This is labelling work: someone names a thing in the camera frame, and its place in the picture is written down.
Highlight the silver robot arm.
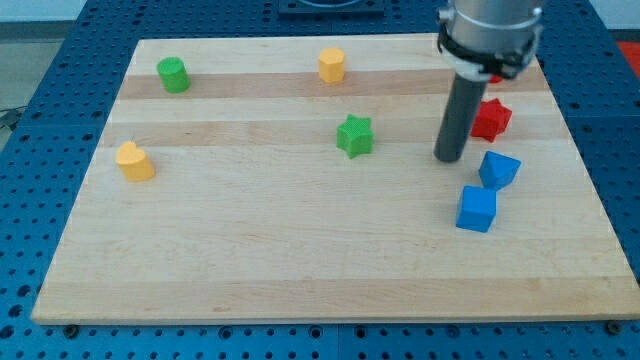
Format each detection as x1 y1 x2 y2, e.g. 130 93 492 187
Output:
436 0 544 82

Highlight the wooden board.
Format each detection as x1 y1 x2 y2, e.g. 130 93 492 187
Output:
31 34 639 325

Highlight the green cylinder block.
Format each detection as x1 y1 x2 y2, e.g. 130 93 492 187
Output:
156 57 191 93

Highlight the small red block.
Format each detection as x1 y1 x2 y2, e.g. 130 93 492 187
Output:
489 75 503 84

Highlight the green star block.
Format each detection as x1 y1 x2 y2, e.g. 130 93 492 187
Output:
336 114 374 159

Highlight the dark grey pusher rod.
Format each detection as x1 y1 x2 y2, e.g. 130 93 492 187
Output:
434 74 488 163

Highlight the blue cube block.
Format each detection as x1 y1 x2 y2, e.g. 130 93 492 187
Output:
456 185 497 233

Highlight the yellow hexagon block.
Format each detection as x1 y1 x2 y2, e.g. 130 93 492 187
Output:
318 47 346 83

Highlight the red star block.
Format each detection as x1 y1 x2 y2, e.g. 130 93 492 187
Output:
471 98 513 143

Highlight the yellow heart block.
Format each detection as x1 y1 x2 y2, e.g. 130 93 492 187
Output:
116 141 156 182

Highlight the blue pentagon block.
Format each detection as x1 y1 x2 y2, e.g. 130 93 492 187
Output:
479 151 522 190

